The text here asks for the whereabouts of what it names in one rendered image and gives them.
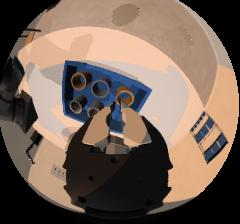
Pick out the blue open crate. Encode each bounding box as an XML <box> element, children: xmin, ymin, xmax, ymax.
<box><xmin>62</xmin><ymin>60</ymin><xmax>152</xmax><ymax>135</ymax></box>

